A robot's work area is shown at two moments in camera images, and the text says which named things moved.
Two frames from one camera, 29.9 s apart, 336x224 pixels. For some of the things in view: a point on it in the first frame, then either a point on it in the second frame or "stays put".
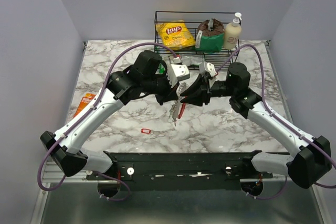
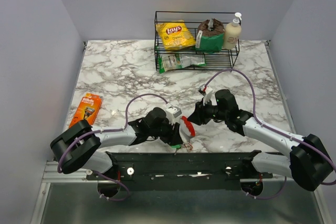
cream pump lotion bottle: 232,33 stays put
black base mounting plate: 181,171 stays put
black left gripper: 170,94 to 173,137
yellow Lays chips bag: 175,34 stays put
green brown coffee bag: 210,35 stays put
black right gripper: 199,92 to 199,113
